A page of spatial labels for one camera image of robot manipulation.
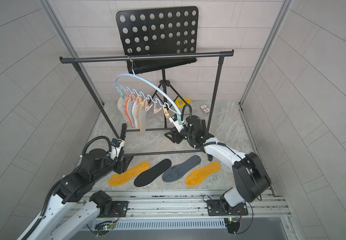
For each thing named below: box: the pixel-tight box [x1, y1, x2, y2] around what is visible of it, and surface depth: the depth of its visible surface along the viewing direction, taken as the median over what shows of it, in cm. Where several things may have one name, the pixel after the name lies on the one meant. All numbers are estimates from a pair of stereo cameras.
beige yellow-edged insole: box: [139, 104, 147, 135], surface depth 72 cm
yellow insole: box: [108, 161, 150, 187], surface depth 82 cm
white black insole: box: [134, 159, 172, 187], surface depth 84 cm
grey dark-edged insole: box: [162, 155, 201, 183], surface depth 85 cm
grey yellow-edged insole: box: [185, 161, 221, 187], surface depth 84 cm
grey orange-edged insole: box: [125, 98, 136, 128], surface depth 76 cm
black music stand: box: [115, 6, 199, 129], surface depth 70 cm
